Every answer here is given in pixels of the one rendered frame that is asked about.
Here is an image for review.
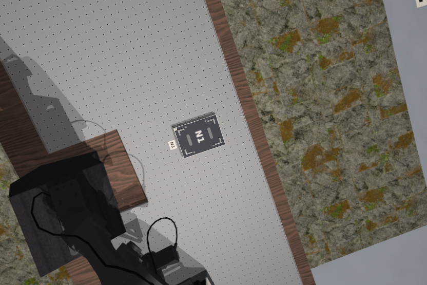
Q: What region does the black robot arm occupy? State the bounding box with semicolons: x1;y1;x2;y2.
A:
49;179;180;285

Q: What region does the grey heat sealer housing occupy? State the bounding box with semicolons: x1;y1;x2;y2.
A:
177;270;215;285

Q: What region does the cream label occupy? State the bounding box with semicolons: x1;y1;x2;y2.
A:
168;140;177;150

